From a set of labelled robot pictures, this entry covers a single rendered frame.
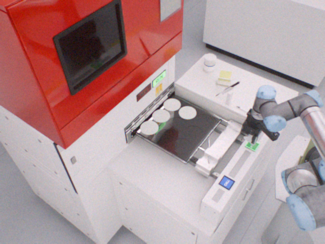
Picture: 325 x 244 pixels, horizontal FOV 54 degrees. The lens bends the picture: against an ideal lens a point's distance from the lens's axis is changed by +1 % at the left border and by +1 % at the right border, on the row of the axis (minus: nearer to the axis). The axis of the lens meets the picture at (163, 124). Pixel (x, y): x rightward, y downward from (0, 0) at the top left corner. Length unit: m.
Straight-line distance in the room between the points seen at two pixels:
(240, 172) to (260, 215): 1.05
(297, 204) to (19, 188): 2.19
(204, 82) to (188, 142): 0.42
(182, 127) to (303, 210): 0.85
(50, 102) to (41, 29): 0.25
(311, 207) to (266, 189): 1.57
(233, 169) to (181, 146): 0.30
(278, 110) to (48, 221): 1.86
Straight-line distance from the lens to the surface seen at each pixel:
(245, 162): 1.55
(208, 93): 1.82
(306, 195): 1.10
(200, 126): 1.73
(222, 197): 1.43
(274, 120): 1.27
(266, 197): 2.61
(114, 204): 2.01
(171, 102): 1.84
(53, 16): 1.00
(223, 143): 1.70
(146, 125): 1.73
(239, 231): 2.44
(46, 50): 1.02
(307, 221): 1.09
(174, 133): 1.69
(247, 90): 1.88
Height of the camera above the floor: 2.21
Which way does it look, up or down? 49 degrees down
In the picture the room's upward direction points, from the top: 1 degrees counter-clockwise
